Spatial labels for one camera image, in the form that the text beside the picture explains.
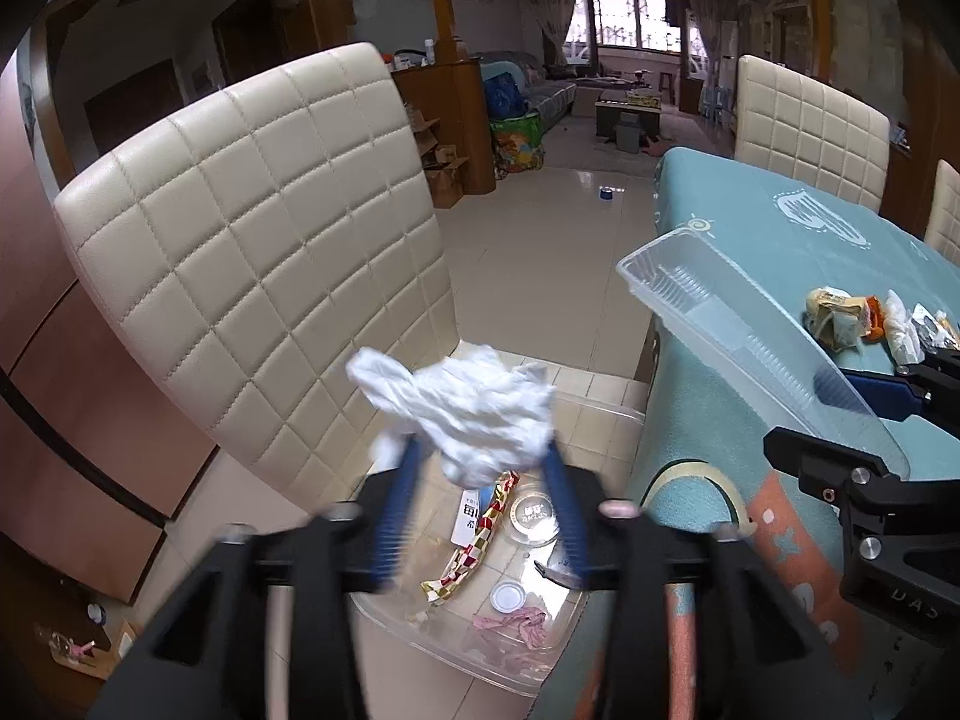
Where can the barred window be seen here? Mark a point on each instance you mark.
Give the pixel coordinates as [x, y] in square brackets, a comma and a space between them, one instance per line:
[630, 19]

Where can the red gold checkered wrapper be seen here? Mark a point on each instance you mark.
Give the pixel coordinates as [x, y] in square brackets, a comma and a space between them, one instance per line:
[480, 540]

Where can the white printed wrapper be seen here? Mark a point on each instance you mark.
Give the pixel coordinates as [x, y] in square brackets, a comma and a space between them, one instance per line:
[937, 326]

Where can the orange crumpled wrapper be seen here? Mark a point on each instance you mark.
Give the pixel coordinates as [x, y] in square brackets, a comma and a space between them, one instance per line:
[874, 319]

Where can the pile of cardboard boxes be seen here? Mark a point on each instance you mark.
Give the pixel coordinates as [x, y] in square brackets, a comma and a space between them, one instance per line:
[439, 157]

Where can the patterned curtain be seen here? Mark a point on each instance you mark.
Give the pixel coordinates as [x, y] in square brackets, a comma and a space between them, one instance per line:
[547, 15]
[705, 30]

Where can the blue printed tablecloth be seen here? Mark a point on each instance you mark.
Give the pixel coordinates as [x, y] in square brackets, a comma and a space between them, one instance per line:
[750, 187]

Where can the white round plastic lid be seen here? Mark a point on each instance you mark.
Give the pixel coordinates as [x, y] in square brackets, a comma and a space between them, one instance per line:
[508, 598]

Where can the wooden partition counter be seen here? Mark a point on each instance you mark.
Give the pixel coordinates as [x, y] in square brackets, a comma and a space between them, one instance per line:
[450, 105]

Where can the clear plastic box lid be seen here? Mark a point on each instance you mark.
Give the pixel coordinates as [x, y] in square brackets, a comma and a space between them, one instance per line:
[720, 307]

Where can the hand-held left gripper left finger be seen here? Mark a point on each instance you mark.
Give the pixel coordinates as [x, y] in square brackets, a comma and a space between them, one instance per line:
[397, 510]

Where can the colourful printed bag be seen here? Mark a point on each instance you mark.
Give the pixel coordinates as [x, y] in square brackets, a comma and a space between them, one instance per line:
[517, 146]

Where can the pink paper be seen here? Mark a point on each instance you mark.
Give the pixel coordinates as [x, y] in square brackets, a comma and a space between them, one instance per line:
[517, 626]

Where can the crumpled beige carton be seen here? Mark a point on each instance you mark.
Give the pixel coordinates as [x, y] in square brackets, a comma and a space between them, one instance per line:
[832, 315]

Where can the dark coffee table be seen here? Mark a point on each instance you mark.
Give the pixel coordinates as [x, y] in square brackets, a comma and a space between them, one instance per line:
[630, 109]

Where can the cream quilted leather chair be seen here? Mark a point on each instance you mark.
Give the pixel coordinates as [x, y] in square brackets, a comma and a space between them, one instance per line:
[262, 240]
[810, 127]
[946, 217]

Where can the grey sofa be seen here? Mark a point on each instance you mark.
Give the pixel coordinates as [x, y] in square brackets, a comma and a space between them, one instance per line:
[547, 94]

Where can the white tissue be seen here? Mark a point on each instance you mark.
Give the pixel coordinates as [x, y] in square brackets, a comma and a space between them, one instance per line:
[900, 326]
[465, 412]

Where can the clear plastic storage box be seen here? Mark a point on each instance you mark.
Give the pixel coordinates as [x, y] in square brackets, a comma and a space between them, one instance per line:
[525, 664]

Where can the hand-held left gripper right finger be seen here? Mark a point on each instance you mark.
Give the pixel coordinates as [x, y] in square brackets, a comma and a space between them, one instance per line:
[570, 517]

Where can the brown wooden cabinet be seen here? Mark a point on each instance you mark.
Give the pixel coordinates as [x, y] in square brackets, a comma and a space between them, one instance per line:
[45, 390]

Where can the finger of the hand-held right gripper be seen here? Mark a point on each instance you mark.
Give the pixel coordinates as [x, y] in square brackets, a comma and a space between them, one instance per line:
[832, 469]
[885, 396]

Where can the blue bag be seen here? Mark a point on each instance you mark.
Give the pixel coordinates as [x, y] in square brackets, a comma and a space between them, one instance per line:
[502, 97]

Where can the white standing air conditioner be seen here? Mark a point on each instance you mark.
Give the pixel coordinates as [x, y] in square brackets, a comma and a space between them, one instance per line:
[730, 52]

